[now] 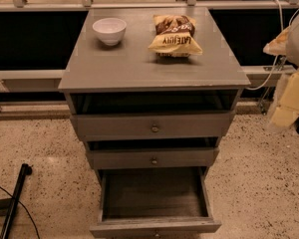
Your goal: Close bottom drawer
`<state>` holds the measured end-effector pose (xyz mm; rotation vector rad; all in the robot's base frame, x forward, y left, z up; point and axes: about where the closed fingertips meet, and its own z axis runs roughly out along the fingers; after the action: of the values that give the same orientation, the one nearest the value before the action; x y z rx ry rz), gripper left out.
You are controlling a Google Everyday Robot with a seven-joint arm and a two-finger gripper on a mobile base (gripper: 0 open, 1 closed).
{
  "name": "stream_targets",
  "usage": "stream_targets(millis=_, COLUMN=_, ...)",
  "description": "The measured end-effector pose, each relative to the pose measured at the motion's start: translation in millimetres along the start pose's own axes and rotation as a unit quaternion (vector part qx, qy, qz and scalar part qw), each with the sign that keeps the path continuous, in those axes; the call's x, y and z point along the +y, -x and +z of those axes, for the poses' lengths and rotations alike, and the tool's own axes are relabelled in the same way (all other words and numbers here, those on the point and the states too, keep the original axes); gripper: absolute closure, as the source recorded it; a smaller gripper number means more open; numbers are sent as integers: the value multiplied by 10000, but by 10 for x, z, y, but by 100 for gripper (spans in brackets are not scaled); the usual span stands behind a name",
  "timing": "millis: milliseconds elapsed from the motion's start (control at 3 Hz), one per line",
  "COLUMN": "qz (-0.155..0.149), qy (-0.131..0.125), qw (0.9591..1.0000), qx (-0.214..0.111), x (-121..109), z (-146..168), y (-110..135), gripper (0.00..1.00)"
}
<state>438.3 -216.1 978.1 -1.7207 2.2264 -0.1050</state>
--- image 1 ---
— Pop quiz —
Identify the grey bottom drawer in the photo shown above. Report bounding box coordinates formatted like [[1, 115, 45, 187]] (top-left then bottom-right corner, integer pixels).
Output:
[[90, 167, 221, 239]]

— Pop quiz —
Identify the grey drawer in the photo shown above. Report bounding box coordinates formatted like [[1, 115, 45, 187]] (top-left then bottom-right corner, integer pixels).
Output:
[[87, 147, 219, 169], [71, 112, 234, 141], [90, 167, 221, 239]]

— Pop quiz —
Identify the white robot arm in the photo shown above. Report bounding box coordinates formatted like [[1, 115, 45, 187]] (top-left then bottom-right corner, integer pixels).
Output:
[[263, 14, 299, 129]]

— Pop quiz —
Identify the grey wooden drawer cabinet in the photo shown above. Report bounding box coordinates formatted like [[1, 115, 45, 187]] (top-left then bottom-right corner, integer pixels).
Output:
[[58, 6, 251, 184]]

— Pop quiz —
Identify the grey top drawer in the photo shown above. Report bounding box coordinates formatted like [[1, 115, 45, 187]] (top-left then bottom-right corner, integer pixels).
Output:
[[71, 112, 234, 141]]

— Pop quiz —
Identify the grey middle drawer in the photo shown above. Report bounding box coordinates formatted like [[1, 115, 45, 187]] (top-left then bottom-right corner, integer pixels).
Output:
[[87, 147, 219, 169]]

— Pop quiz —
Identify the yellow brown chip bag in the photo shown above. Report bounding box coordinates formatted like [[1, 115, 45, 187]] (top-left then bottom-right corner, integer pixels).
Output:
[[149, 15, 202, 58]]

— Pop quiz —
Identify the white ceramic bowl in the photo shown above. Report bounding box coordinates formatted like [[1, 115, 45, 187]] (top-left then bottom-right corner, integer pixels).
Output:
[[93, 18, 127, 46]]

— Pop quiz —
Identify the metal glass railing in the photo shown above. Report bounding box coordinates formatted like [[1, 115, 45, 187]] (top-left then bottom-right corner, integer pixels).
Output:
[[0, 0, 299, 121]]

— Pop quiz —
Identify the black stand leg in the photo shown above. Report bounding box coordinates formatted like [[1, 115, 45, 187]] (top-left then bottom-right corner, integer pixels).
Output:
[[0, 163, 32, 239]]

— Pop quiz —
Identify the white hanging cable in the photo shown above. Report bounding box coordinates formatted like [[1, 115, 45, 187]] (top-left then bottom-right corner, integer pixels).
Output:
[[244, 0, 299, 92]]

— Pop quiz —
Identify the thin black floor cable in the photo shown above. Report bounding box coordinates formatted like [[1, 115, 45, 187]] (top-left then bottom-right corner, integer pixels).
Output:
[[0, 178, 41, 239]]

